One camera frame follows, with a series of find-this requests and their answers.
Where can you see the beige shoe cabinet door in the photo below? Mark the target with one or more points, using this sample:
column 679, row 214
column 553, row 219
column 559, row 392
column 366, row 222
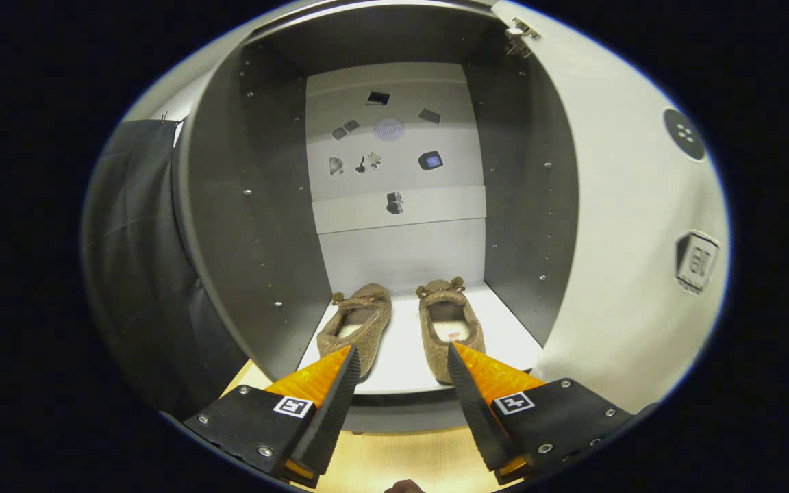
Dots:
column 620, row 239

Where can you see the black backdrop cloth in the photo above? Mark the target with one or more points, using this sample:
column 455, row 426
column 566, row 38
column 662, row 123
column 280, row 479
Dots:
column 134, row 274

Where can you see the brown fuzzy shoe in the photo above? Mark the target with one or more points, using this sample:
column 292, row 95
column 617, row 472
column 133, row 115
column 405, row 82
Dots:
column 444, row 296
column 374, row 322

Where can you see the silver cabinet door hinge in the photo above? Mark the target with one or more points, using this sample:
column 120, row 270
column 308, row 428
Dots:
column 519, row 38

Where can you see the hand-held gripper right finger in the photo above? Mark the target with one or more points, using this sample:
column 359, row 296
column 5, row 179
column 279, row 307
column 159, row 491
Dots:
column 480, row 418

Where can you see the dark grey shoe cabinet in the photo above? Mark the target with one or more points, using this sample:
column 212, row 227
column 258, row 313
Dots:
column 257, row 226

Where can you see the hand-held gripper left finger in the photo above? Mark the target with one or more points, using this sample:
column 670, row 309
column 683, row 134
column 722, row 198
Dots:
column 333, row 418

